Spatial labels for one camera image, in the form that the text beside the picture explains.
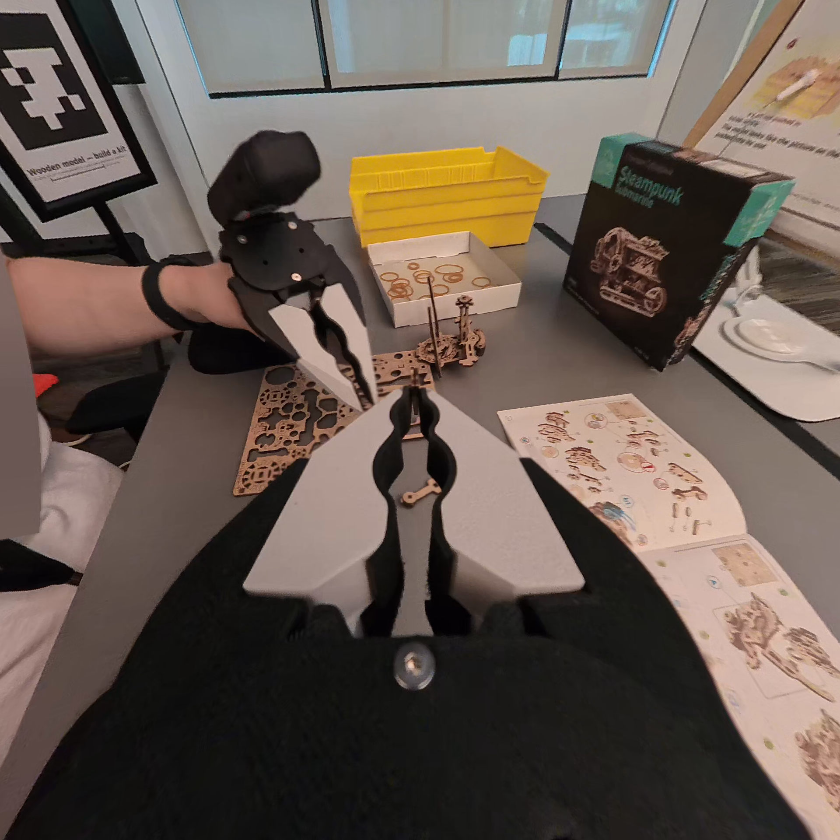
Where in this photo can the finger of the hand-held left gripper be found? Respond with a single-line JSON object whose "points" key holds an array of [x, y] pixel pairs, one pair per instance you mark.
{"points": [[308, 341], [351, 328]]}

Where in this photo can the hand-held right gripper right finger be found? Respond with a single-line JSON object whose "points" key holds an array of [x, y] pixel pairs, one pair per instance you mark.
{"points": [[512, 525]]}

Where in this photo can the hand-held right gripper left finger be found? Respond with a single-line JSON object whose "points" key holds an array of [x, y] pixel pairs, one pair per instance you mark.
{"points": [[315, 525]]}

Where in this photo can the laser-cut wooden parts sheet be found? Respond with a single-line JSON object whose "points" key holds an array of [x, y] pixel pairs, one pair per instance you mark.
{"points": [[244, 487]]}

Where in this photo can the person's left forearm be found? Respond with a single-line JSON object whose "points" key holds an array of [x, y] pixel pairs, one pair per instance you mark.
{"points": [[79, 302]]}

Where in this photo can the wooden gear model assembly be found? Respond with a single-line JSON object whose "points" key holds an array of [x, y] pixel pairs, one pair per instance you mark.
{"points": [[446, 348]]}

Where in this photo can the black model kit box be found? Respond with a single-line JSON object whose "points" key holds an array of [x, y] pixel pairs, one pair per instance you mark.
{"points": [[656, 262]]}

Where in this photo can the pile of wooden rings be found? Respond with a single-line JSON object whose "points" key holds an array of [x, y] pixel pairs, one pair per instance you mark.
{"points": [[397, 289]]}

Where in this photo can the wooden key-shaped part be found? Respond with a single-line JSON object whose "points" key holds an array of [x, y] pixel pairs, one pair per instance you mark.
{"points": [[420, 492]]}

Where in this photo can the white cardboard tray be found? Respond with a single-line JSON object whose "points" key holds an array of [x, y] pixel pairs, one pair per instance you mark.
{"points": [[472, 298]]}

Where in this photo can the black wristband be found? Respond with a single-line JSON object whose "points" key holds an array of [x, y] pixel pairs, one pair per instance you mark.
{"points": [[157, 295]]}

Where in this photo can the illustrated instruction booklet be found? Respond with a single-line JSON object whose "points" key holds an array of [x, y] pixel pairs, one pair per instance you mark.
{"points": [[623, 459]]}

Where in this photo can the yellow plastic bin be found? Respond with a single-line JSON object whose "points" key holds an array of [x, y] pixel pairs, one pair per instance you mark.
{"points": [[446, 210]]}

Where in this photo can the grey framed window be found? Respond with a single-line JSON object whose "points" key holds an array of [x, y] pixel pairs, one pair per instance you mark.
{"points": [[426, 39]]}

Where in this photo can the framed marker sign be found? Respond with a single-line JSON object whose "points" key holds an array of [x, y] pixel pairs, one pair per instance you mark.
{"points": [[59, 98]]}

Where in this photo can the instruction poster board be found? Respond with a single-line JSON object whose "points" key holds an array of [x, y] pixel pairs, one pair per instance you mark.
{"points": [[787, 118]]}

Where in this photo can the white rounded base plate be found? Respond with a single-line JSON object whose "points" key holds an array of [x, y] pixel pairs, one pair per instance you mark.
{"points": [[787, 380]]}

